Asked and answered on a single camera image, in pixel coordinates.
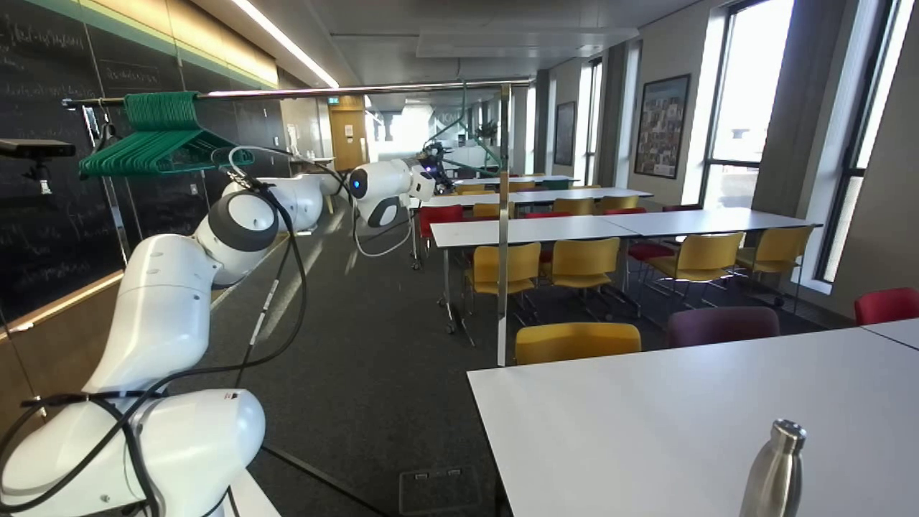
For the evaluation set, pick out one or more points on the red chair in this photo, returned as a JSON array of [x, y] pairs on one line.
[[649, 251], [543, 214], [885, 306], [435, 221]]

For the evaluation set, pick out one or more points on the stainless steel water bottle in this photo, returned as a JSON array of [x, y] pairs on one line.
[[771, 478]]

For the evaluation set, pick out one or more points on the dark chalkboard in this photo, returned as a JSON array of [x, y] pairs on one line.
[[38, 94]]

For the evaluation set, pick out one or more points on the yellow chair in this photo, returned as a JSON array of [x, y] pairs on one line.
[[575, 343], [777, 251], [572, 208], [705, 257], [619, 205], [585, 261], [487, 211], [503, 267]]

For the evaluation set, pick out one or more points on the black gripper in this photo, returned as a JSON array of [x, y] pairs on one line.
[[433, 162]]

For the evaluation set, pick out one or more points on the ceiling light strip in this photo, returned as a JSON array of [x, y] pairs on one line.
[[288, 43]]

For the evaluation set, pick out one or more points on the bundle of green hangers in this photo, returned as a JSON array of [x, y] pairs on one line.
[[145, 146]]

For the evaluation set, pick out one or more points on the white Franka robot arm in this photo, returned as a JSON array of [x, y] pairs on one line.
[[161, 306]]

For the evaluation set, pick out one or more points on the metal clothes rack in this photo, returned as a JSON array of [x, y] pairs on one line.
[[501, 143]]

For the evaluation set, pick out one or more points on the long white table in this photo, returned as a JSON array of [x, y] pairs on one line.
[[575, 231], [499, 182], [527, 198]]

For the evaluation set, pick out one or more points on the wooden door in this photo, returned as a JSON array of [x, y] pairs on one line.
[[346, 123]]

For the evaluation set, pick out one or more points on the purple chair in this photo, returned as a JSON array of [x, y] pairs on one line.
[[721, 324]]

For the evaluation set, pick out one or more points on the small white robot table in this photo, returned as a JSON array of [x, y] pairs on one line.
[[256, 501]]

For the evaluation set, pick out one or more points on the tall glass window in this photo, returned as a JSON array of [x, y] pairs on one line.
[[895, 57], [586, 123], [748, 94]]

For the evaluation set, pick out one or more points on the framed colourful poster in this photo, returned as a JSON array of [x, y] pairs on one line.
[[661, 129]]

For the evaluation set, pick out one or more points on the white work table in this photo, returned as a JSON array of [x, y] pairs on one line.
[[669, 432]]

